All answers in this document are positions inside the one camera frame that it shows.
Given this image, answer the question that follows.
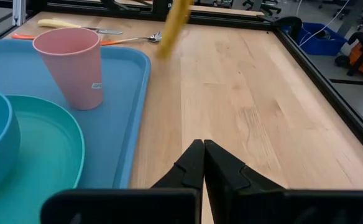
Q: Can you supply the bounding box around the black office chair base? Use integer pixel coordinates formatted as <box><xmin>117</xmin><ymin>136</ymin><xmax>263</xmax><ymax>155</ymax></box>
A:
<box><xmin>242</xmin><ymin>0</ymin><xmax>282</xmax><ymax>16</ymax></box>

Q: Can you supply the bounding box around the blue plastic bin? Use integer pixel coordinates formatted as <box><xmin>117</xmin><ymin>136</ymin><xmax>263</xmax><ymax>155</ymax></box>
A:
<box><xmin>282</xmin><ymin>21</ymin><xmax>349</xmax><ymax>57</ymax></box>

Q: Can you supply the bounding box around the green round plate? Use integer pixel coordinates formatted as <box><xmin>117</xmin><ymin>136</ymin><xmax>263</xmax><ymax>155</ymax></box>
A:
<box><xmin>0</xmin><ymin>95</ymin><xmax>85</xmax><ymax>224</ymax></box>

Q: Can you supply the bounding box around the pink plastic cup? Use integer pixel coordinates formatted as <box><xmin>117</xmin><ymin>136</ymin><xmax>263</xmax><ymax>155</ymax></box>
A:
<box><xmin>32</xmin><ymin>27</ymin><xmax>104</xmax><ymax>111</ymax></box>

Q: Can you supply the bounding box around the thin white cable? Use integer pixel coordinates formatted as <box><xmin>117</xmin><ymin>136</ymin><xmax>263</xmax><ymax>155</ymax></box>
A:
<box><xmin>298</xmin><ymin>0</ymin><xmax>352</xmax><ymax>47</ymax></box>

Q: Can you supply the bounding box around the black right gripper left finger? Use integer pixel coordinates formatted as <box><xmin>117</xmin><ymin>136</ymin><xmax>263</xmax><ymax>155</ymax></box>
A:
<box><xmin>40</xmin><ymin>139</ymin><xmax>204</xmax><ymax>224</ymax></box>

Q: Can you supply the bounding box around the yellow cloth napkin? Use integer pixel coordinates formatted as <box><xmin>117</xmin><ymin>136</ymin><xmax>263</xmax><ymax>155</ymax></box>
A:
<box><xmin>155</xmin><ymin>0</ymin><xmax>195</xmax><ymax>60</ymax></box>

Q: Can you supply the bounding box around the fork with orange handle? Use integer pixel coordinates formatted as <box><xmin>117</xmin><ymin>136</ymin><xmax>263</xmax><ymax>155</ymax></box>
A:
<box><xmin>12</xmin><ymin>33</ymin><xmax>36</xmax><ymax>40</ymax></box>

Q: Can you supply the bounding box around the black corner clamp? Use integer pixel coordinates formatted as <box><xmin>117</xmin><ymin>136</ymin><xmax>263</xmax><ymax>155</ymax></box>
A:
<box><xmin>273</xmin><ymin>16</ymin><xmax>303</xmax><ymax>40</ymax></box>

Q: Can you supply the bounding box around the silver aluminium post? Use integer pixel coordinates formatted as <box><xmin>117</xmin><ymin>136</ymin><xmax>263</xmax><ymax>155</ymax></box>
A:
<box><xmin>12</xmin><ymin>0</ymin><xmax>27</xmax><ymax>27</ymax></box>

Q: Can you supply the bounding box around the spoon with orange handle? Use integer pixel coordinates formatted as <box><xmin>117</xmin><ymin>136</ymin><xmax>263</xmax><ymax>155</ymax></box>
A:
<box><xmin>100</xmin><ymin>30</ymin><xmax>163</xmax><ymax>47</ymax></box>

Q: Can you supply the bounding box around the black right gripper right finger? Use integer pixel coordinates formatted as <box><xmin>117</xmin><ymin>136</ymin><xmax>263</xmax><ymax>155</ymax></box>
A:
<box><xmin>203</xmin><ymin>139</ymin><xmax>363</xmax><ymax>224</ymax></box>

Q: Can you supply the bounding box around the knife with pale handle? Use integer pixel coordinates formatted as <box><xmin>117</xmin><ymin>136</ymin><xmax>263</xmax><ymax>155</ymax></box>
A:
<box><xmin>37</xmin><ymin>19</ymin><xmax>124</xmax><ymax>35</ymax></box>

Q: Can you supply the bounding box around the blue plastic tray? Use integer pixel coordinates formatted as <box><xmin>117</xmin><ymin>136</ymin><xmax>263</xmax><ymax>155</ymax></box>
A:
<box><xmin>0</xmin><ymin>39</ymin><xmax>152</xmax><ymax>190</ymax></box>

